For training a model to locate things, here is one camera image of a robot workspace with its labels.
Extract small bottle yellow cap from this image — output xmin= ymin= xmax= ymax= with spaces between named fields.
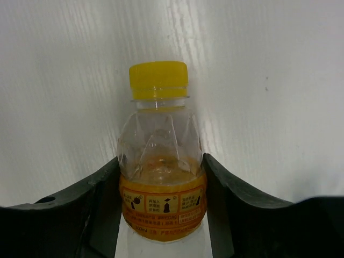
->
xmin=117 ymin=61 xmax=207 ymax=242

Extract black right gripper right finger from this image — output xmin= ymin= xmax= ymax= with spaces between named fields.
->
xmin=202 ymin=154 xmax=343 ymax=257

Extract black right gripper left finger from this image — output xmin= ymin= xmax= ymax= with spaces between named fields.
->
xmin=1 ymin=158 xmax=121 ymax=257

